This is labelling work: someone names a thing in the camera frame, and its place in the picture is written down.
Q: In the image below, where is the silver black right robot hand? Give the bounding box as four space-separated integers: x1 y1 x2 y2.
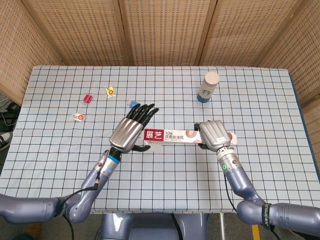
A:
193 119 231 153

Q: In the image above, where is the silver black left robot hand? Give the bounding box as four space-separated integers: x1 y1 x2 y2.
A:
108 102 160 154

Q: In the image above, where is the long white baking paper box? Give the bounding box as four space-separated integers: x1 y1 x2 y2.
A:
142 128 238 147

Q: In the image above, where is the yellow wrapped candy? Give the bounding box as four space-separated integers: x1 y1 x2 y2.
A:
104 85 117 97

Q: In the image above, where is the white blue Starbucks tumbler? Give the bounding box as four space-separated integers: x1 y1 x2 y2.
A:
196 71 220 103

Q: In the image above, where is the white orange wrapped candy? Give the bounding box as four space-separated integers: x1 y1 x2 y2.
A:
72 112 86 123

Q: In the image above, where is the light blue checked tablecloth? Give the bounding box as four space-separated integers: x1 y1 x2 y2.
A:
0 65 320 214

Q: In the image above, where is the white table leg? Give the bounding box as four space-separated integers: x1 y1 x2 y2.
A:
219 213 226 240

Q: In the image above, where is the grey blue robot torso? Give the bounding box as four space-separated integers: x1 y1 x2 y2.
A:
101 212 209 240

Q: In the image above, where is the woven bamboo screen panel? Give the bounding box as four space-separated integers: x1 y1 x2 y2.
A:
21 0 135 67
198 0 311 68
117 0 217 67
0 0 62 107
259 0 320 161

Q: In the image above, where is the grey sneaker shoe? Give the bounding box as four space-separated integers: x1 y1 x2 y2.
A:
0 131 13 152

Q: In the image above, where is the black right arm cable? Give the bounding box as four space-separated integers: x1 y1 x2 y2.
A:
223 172 238 210

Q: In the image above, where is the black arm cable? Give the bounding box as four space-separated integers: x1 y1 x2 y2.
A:
223 172 238 210
58 149 111 240

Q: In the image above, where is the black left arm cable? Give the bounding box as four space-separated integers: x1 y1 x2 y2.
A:
58 149 111 240

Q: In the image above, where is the black velcro arm strap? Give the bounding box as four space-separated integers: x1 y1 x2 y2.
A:
261 202 273 228

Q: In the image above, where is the black floor cable bundle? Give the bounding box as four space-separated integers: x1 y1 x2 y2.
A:
0 97 18 131

